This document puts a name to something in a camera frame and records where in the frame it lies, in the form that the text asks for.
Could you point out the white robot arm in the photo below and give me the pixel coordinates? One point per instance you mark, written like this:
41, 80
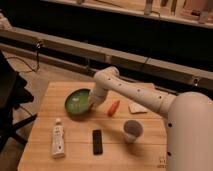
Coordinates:
189, 119

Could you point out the orange carrot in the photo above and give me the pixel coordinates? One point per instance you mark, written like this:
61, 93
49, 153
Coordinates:
113, 108

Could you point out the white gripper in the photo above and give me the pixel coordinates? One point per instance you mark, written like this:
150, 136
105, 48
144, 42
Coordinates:
94, 102

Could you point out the black remote control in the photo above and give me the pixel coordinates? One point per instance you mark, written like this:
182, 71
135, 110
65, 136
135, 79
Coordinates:
97, 142

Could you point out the white plastic bottle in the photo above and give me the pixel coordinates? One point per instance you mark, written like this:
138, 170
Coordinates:
58, 150

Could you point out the green ceramic bowl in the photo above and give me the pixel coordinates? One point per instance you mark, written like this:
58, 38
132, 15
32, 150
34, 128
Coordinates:
77, 102

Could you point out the wooden table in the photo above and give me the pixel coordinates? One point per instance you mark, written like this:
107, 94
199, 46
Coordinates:
109, 138

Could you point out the white paper cup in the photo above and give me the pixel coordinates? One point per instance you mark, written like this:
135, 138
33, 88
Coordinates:
132, 129

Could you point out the black office chair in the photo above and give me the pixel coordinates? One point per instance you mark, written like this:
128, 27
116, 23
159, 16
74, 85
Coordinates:
12, 95

